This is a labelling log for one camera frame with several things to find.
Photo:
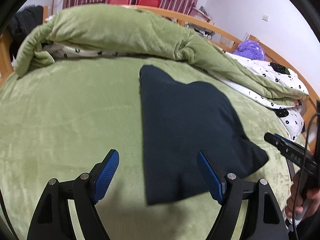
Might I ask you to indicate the person's right hand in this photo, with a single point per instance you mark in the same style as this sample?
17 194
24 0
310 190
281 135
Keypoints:
292 205

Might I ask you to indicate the green plush bed sheet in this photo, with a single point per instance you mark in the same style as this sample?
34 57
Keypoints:
62 117

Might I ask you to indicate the purple plush toy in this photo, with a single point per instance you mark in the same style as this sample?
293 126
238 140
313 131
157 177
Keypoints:
250 50

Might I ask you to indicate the white floral pillow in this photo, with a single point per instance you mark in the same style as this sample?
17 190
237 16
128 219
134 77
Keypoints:
292 125

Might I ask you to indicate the black jacket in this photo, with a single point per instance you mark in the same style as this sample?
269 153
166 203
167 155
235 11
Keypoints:
27 20

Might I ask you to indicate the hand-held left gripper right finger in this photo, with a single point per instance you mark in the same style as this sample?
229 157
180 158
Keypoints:
211 177

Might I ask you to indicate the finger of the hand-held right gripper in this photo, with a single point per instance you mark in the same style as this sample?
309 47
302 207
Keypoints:
287 150

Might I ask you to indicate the green and white floral quilt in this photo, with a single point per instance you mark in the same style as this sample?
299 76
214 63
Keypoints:
112 27

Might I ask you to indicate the wooden bed frame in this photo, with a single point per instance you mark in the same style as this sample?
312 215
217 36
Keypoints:
5 55

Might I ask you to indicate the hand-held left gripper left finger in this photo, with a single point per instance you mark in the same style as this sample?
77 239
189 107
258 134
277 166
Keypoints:
106 177

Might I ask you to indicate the black sweatshirt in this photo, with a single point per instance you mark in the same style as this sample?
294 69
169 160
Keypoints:
180 120

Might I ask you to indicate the red chair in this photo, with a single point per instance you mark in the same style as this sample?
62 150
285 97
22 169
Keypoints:
118 1
148 1

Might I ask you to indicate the white light switch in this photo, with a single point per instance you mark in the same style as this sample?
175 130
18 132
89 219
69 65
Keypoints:
265 17

